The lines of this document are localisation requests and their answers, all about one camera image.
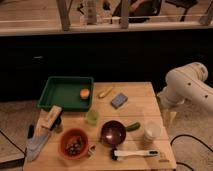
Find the orange bowl with items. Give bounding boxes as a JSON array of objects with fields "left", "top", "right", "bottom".
[{"left": 58, "top": 128, "right": 89, "bottom": 160}]

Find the yellow toy banana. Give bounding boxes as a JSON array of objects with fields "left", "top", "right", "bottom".
[{"left": 98, "top": 87, "right": 113, "bottom": 98}]

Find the green plastic tray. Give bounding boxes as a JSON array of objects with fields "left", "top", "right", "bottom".
[{"left": 38, "top": 76, "right": 93, "bottom": 112}]

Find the orange toy fruit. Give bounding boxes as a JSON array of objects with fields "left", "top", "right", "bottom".
[{"left": 80, "top": 88, "right": 90, "bottom": 99}]

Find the person in background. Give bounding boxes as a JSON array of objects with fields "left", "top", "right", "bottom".
[{"left": 111, "top": 0, "right": 163, "bottom": 24}]

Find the small clear tabletop item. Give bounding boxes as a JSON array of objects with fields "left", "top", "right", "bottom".
[{"left": 159, "top": 152, "right": 169, "bottom": 162}]

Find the small green cup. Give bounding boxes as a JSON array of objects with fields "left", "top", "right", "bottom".
[{"left": 85, "top": 109, "right": 99, "bottom": 125}]

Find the wooden block brush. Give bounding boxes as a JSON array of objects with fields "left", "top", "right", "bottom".
[{"left": 41, "top": 105, "right": 62, "bottom": 129}]

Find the green toy cucumber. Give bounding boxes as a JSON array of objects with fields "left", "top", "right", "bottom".
[{"left": 125, "top": 122, "right": 141, "bottom": 132}]

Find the dark purple bowl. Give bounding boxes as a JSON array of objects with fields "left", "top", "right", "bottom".
[{"left": 100, "top": 120, "right": 126, "bottom": 147}]

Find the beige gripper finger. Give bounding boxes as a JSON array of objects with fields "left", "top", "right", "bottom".
[
  {"left": 162, "top": 109, "right": 169, "bottom": 125},
  {"left": 169, "top": 111, "right": 177, "bottom": 127}
]

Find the white paper cup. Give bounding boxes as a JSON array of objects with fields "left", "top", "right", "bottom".
[{"left": 143, "top": 122, "right": 161, "bottom": 146}]

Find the small white clip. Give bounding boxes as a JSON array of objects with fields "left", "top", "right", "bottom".
[{"left": 88, "top": 145, "right": 96, "bottom": 157}]

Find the grey blade knife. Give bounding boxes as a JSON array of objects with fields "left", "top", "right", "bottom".
[{"left": 26, "top": 129, "right": 51, "bottom": 162}]

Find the black floor cable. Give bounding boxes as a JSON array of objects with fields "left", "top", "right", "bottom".
[{"left": 169, "top": 133, "right": 213, "bottom": 171}]

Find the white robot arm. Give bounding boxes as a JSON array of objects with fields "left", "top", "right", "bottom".
[{"left": 157, "top": 62, "right": 213, "bottom": 128}]

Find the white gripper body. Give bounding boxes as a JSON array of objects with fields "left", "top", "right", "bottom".
[{"left": 157, "top": 87, "right": 183, "bottom": 109}]

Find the white dish brush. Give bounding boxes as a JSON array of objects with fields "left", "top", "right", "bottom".
[{"left": 110, "top": 148, "right": 158, "bottom": 161}]

